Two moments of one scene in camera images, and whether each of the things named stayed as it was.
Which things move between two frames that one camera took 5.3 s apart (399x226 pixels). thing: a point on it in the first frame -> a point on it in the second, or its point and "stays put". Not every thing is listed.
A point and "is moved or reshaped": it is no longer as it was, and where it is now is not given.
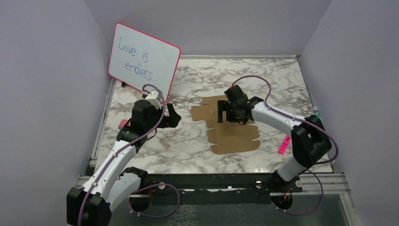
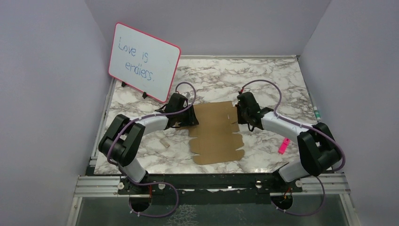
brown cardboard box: [230, 137] is moved or reshaped
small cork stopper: [165, 143] stays put
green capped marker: [316, 112] stays put
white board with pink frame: [138, 59] stays put
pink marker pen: [284, 144] stays put
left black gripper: [172, 120] -> [192, 119]
